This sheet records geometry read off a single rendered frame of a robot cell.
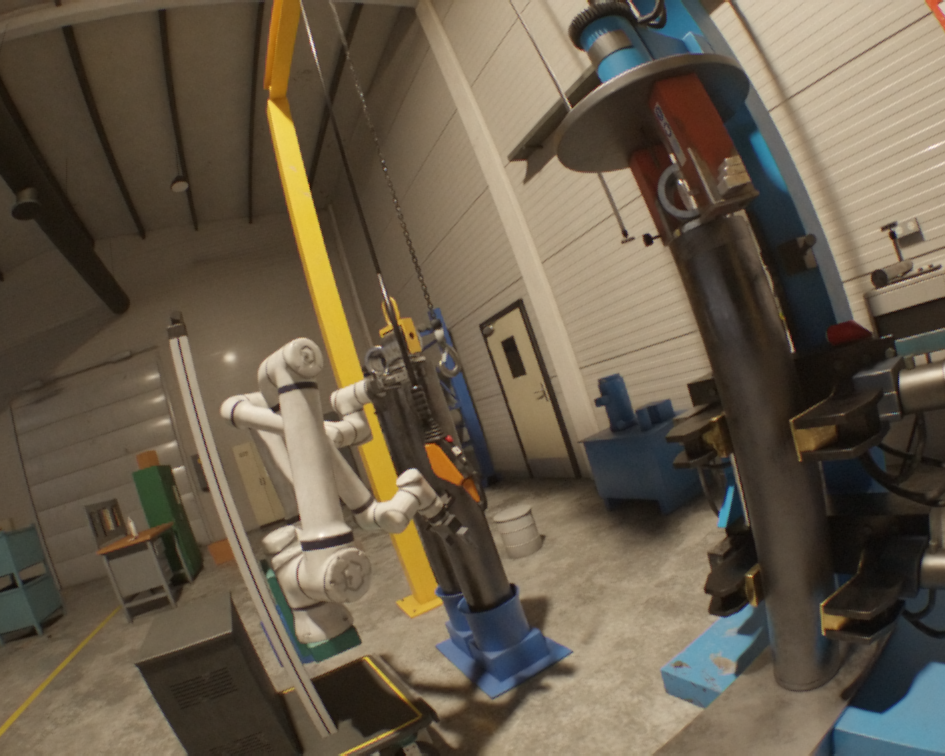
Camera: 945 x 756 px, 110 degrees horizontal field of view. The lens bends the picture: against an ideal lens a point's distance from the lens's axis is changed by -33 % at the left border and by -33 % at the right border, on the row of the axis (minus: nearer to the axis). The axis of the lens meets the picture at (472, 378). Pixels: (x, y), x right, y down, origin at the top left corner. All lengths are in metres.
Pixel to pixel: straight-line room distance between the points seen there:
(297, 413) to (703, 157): 1.18
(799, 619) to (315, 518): 1.33
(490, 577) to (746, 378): 1.42
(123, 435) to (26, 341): 3.53
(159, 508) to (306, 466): 6.33
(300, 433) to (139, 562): 5.01
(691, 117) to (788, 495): 0.89
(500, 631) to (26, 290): 12.88
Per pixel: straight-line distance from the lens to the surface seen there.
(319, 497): 1.35
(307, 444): 1.36
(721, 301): 1.19
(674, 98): 1.16
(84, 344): 12.49
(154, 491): 7.60
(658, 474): 3.57
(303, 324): 11.78
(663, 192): 1.28
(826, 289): 1.59
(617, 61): 1.40
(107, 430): 11.92
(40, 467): 12.59
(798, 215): 1.60
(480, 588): 2.19
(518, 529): 3.70
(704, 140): 1.12
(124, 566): 6.29
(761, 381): 1.20
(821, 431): 1.11
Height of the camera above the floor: 1.27
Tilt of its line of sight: 2 degrees up
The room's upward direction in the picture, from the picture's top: 19 degrees counter-clockwise
